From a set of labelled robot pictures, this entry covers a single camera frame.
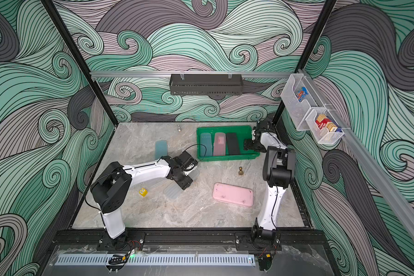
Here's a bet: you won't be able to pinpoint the red box in bin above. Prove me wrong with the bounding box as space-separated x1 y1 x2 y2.
315 114 332 129

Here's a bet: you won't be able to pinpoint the green plastic storage box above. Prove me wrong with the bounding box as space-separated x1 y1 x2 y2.
197 125 259 162

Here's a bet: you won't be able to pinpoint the aluminium wall rail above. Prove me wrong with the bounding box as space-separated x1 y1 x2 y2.
90 70 292 79

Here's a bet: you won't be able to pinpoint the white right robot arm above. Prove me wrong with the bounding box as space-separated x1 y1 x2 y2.
244 120 296 247

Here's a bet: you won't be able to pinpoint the white slotted cable duct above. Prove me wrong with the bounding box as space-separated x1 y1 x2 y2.
54 254 256 267

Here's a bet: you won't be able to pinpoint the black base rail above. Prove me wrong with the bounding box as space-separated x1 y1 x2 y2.
52 227 330 253

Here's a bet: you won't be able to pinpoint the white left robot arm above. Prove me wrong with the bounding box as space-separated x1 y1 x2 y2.
90 151 198 240

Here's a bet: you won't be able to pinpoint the teal ribbed pencil case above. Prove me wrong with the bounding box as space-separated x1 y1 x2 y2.
200 133 213 158

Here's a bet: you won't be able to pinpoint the pink flat lidded box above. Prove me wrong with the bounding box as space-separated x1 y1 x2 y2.
212 182 254 207

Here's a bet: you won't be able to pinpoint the pink translucent pencil case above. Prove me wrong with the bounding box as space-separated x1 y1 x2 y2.
213 132 227 156

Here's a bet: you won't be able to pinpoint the teal slim pencil case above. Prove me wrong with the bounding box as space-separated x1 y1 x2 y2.
155 140 168 160

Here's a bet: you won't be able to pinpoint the black pencil case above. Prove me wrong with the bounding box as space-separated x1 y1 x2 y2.
226 132 240 155

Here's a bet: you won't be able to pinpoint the blue packet in bin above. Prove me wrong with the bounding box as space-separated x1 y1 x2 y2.
294 86 309 102

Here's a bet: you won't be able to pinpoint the clear ribbed pencil case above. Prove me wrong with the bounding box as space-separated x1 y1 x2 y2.
164 181 184 200

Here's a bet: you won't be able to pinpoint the black wall shelf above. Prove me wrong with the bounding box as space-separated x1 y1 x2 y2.
169 75 244 96

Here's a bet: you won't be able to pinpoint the yellow dice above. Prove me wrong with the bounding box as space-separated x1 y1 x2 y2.
139 188 148 197

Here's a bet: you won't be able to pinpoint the clear wall bin near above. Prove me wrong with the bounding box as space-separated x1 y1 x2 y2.
305 108 344 146

